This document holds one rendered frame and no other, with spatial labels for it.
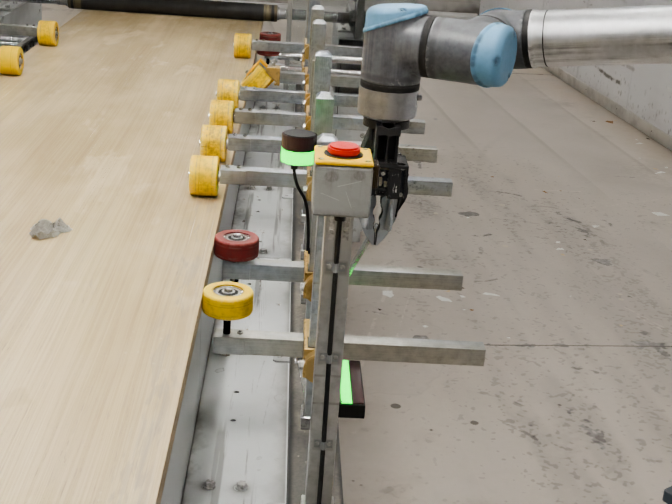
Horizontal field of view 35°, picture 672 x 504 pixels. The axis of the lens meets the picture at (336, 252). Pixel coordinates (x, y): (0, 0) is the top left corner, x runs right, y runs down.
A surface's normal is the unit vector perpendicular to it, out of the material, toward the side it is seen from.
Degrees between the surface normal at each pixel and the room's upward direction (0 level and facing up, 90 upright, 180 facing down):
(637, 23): 58
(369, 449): 0
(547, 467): 0
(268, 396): 0
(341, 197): 90
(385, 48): 89
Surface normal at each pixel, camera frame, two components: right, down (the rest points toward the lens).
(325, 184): 0.03, 0.35
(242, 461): 0.07, -0.94
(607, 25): -0.35, -0.25
